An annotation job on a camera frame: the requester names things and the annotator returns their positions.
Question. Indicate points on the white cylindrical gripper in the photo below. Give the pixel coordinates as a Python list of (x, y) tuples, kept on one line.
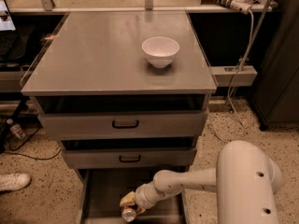
[(142, 198)]

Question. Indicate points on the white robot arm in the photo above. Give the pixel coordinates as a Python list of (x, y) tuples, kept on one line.
[(245, 181)]

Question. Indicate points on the open bottom drawer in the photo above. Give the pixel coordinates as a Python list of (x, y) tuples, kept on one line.
[(104, 188)]

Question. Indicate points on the grey drawer cabinet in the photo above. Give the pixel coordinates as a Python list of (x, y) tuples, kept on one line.
[(99, 53)]

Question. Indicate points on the white sneaker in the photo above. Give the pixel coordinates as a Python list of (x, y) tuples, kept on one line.
[(14, 182)]

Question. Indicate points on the small plastic bottle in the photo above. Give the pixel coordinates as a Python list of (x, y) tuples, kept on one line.
[(16, 129)]

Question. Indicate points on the white ceramic bowl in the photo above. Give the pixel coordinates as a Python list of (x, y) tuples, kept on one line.
[(160, 51)]

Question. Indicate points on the laptop screen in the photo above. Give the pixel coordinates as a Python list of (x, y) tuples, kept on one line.
[(6, 22)]

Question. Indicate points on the white power strip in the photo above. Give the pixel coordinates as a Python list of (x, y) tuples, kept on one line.
[(237, 5)]

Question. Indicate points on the middle drawer with black handle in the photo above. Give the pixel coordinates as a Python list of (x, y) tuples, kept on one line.
[(127, 153)]

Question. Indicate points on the drawer with black handle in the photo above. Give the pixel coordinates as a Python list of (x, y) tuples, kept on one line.
[(127, 153), (122, 116)]

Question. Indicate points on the top drawer with black handle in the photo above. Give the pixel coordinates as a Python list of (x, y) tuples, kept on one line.
[(122, 116)]

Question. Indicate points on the grey metal bracket box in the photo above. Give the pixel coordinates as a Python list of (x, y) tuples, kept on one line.
[(229, 75)]

